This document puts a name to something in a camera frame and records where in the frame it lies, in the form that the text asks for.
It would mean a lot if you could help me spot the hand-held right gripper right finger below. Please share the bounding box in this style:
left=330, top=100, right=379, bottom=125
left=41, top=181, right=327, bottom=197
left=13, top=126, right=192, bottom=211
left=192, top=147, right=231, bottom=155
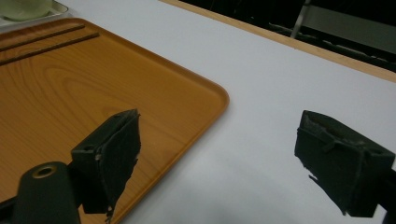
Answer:
left=293, top=109, right=396, bottom=218

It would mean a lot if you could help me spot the wooden tray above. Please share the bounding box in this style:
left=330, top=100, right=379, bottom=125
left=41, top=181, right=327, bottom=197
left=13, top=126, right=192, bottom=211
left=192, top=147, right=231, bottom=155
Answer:
left=0, top=17, right=231, bottom=224

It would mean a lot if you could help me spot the green bowl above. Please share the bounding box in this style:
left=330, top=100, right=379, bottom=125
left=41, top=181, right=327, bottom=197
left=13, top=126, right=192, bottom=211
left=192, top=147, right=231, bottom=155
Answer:
left=0, top=0, right=54, bottom=22

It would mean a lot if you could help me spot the grey chair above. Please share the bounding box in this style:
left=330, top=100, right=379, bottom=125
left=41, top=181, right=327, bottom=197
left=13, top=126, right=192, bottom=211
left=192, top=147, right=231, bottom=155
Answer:
left=289, top=0, right=396, bottom=56

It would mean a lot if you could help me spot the white table mat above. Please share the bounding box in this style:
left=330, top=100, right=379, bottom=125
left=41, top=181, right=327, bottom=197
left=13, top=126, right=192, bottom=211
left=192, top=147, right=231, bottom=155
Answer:
left=54, top=0, right=396, bottom=224

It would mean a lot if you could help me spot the dark chopstick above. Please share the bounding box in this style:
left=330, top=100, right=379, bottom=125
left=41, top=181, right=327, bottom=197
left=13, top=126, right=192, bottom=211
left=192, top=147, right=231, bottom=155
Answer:
left=0, top=32, right=101, bottom=67
left=0, top=23, right=86, bottom=53

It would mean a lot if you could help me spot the beige square plate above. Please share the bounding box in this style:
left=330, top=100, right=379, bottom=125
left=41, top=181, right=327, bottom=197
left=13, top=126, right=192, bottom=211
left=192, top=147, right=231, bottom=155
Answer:
left=0, top=0, right=70, bottom=34

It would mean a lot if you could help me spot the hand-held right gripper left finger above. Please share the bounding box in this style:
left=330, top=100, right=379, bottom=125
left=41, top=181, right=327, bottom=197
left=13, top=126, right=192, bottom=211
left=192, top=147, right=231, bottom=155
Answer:
left=70, top=108, right=142, bottom=224

